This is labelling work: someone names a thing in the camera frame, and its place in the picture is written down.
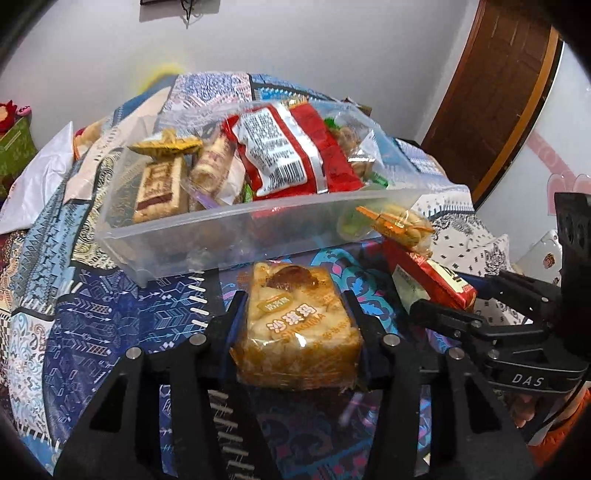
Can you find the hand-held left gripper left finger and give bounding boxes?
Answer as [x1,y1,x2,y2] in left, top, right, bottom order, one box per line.
[53,291,288,480]

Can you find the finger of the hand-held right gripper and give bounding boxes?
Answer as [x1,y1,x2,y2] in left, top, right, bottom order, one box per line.
[455,270,563,320]
[409,298,532,357]

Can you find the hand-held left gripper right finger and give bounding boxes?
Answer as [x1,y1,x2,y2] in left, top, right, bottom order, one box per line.
[344,291,539,480]

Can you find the red orange snack packet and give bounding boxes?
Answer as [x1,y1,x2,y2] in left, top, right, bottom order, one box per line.
[383,240,478,315]

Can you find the square sachima packet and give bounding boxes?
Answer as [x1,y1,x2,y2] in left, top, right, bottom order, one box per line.
[229,261,363,393]

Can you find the orange snack bag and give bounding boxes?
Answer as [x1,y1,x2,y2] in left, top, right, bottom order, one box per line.
[355,205,435,254]

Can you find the clear plastic container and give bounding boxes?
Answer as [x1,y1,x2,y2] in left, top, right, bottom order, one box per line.
[95,104,472,287]

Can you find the green jelly cup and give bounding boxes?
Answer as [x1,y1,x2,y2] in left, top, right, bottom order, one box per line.
[337,208,375,241]

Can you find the gold long biscuit packet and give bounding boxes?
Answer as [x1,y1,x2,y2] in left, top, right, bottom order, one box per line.
[127,129,204,225]

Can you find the clear long biscuit packet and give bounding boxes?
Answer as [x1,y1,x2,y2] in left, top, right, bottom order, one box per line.
[188,134,236,204]

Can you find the large red snack bag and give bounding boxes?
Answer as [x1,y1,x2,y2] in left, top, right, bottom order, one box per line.
[223,102,365,199]

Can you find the person's right forearm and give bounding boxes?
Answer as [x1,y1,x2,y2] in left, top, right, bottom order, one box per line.
[526,385,591,462]

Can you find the person's right hand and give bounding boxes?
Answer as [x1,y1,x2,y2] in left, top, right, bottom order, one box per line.
[510,392,543,430]

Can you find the blue patchwork blanket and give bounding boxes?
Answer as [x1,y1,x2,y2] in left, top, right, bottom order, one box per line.
[0,71,513,480]

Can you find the brown wooden door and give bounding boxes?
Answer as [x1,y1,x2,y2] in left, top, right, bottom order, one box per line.
[420,0,561,210]

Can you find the green storage box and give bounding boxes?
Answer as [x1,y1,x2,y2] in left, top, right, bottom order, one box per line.
[0,115,38,195]

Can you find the pink wall sticker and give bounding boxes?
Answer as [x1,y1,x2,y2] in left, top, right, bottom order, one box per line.
[526,129,591,217]

